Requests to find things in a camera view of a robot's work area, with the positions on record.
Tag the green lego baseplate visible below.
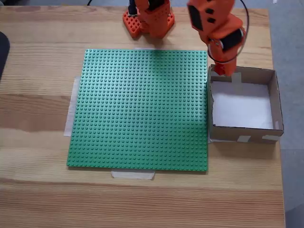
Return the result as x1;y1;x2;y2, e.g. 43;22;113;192
66;48;209;173

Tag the brown cardboard box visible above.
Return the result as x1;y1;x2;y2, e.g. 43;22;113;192
208;64;285;144

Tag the red lego block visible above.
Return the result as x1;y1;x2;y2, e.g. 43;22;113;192
214;63;226;76

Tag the wide masking tape strip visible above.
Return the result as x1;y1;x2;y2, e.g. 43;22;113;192
63;76;81;138

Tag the white paper sheet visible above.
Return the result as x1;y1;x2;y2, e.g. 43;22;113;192
210;80;274;130

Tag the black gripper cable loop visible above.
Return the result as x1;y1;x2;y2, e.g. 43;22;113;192
207;0;250;64

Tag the black rounded object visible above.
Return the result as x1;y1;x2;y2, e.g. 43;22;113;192
0;30;11;81

